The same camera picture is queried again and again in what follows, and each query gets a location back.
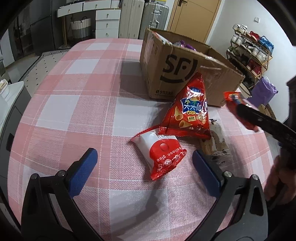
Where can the dark grey refrigerator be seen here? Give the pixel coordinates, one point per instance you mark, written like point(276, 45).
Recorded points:
point(28, 36)

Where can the woven laundry basket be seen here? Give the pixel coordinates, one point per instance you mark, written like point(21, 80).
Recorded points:
point(81, 29)

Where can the white drawer desk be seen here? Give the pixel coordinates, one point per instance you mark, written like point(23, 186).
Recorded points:
point(107, 16)

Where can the dotted cream rug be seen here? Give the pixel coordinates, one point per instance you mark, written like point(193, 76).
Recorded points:
point(37, 72)

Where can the wooden door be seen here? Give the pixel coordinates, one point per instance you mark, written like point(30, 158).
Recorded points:
point(193, 18)

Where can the red white balloon glue pack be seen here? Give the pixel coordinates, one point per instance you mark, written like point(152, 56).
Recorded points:
point(162, 153)

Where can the grey side cabinet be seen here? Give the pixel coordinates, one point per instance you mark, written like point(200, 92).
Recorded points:
point(13, 104)

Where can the clear cake bread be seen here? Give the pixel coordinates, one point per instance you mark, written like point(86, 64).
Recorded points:
point(216, 146)

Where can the silver suitcase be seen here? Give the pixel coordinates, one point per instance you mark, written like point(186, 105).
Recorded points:
point(154, 17)

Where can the red triangular chips bag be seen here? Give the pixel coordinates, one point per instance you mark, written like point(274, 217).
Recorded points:
point(188, 114)

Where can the purple grape candy bag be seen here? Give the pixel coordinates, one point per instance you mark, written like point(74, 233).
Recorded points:
point(183, 44)

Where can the SF cardboard box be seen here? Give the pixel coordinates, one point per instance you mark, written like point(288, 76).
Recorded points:
point(166, 69)

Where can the brown paper cat bag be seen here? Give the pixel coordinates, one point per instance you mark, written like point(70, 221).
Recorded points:
point(266, 109)

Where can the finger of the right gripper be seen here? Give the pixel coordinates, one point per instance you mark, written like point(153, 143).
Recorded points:
point(281, 132)

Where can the wooden shoe rack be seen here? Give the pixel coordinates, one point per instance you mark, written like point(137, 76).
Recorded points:
point(251, 54)

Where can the person's right hand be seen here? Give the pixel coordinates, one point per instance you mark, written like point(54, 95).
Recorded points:
point(286, 176)

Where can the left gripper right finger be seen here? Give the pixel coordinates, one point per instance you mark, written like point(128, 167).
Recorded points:
point(239, 211)

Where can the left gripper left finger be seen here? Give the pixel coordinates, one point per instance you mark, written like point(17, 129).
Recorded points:
point(41, 218)

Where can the beige suitcase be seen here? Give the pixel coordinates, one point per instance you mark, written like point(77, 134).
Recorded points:
point(130, 18)

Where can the large white red snack bag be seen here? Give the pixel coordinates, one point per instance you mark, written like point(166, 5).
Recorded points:
point(161, 38)

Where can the purple gift bag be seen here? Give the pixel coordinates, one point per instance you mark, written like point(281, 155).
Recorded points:
point(263, 92)

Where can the pink plaid tablecloth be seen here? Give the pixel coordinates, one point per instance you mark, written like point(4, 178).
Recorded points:
point(95, 97)

